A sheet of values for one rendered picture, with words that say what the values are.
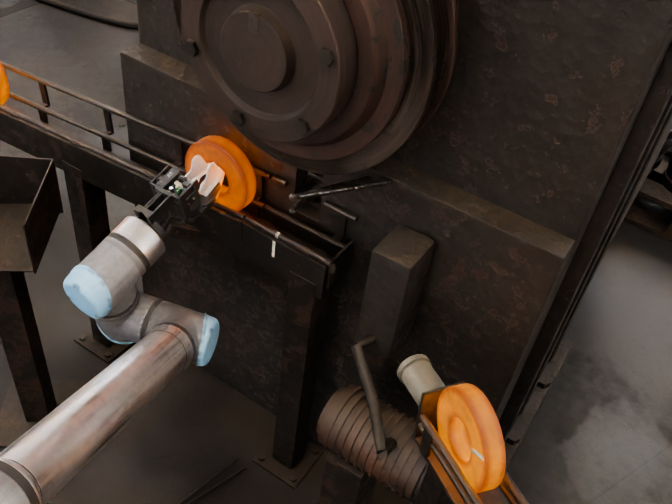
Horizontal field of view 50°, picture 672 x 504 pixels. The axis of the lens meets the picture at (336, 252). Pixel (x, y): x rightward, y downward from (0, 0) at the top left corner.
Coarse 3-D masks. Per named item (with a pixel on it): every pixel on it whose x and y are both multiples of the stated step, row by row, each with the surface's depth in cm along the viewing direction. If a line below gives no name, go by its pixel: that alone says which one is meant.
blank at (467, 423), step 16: (464, 384) 107; (448, 400) 108; (464, 400) 102; (480, 400) 102; (448, 416) 108; (464, 416) 103; (480, 416) 100; (496, 416) 101; (448, 432) 109; (464, 432) 110; (480, 432) 99; (496, 432) 99; (448, 448) 110; (464, 448) 109; (480, 448) 100; (496, 448) 99; (464, 464) 105; (480, 464) 100; (496, 464) 99; (480, 480) 101; (496, 480) 101
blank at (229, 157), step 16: (192, 144) 138; (208, 144) 135; (224, 144) 135; (208, 160) 137; (224, 160) 135; (240, 160) 134; (240, 176) 135; (224, 192) 140; (240, 192) 137; (240, 208) 139
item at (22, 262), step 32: (0, 160) 142; (32, 160) 142; (0, 192) 147; (32, 192) 147; (0, 224) 144; (32, 224) 131; (0, 256) 137; (32, 256) 132; (0, 288) 147; (0, 320) 154; (32, 320) 160; (32, 352) 161; (32, 384) 169; (64, 384) 188; (0, 416) 179; (32, 416) 177
